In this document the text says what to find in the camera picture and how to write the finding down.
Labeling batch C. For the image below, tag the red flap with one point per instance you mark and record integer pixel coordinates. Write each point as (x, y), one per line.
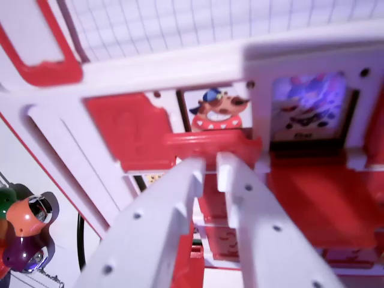
(210, 144)
(324, 204)
(132, 129)

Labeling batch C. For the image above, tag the red flap under spotted card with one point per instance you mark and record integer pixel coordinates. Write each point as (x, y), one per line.
(324, 204)

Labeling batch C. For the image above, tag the red flap standing upright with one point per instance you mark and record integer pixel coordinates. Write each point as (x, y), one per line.
(132, 129)

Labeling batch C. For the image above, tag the printed paper sheet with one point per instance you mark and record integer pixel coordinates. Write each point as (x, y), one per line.
(39, 279)

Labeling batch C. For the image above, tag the colourful plastic bead toy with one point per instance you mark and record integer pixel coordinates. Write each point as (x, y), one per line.
(24, 228)

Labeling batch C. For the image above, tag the spotted dog picture card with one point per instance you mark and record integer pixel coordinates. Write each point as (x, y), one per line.
(309, 108)

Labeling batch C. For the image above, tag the capped dog picture card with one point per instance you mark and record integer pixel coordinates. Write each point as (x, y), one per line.
(219, 111)

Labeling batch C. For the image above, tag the red and white game board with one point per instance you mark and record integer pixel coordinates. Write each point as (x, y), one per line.
(192, 36)

